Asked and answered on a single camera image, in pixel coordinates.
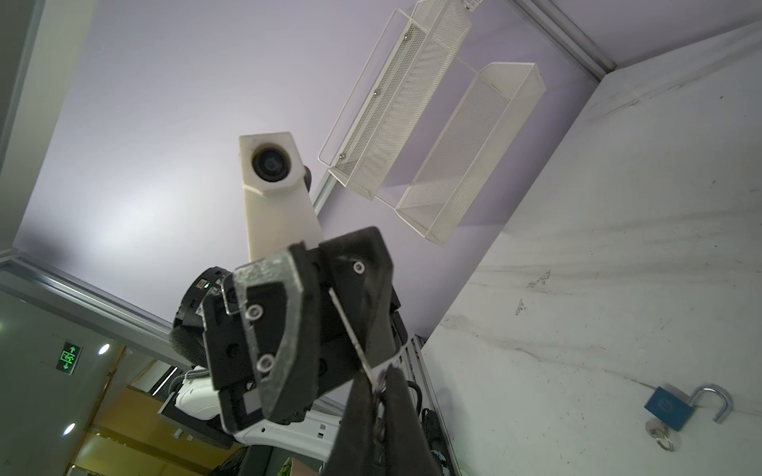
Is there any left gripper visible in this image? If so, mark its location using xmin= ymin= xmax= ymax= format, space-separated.
xmin=202 ymin=227 xmax=406 ymax=432

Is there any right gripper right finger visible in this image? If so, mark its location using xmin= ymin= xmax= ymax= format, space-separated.
xmin=381 ymin=366 xmax=441 ymax=476

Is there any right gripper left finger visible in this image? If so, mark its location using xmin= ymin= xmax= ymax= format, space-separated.
xmin=321 ymin=372 xmax=378 ymax=476

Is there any key with ring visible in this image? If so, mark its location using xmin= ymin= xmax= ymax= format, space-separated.
xmin=329 ymin=288 xmax=383 ymax=395

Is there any blue padlock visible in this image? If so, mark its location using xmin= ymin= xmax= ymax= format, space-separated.
xmin=644 ymin=384 xmax=734 ymax=432

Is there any small silver key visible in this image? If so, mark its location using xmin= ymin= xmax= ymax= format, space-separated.
xmin=645 ymin=418 xmax=676 ymax=452

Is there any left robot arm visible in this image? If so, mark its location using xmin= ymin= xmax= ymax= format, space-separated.
xmin=164 ymin=227 xmax=407 ymax=461

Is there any upper white mesh shelf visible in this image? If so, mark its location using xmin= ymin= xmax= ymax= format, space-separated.
xmin=319 ymin=0 xmax=472 ymax=200

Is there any white mesh shelf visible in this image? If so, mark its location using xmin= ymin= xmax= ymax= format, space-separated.
xmin=319 ymin=0 xmax=472 ymax=200
xmin=395 ymin=61 xmax=546 ymax=246

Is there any green exit sign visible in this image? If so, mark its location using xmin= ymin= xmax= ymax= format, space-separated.
xmin=56 ymin=341 xmax=83 ymax=375

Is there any lower white mesh shelf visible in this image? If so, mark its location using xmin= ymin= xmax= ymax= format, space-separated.
xmin=395 ymin=61 xmax=546 ymax=246

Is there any aluminium wall frame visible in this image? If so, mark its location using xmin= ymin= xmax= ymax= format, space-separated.
xmin=1 ymin=248 xmax=191 ymax=370

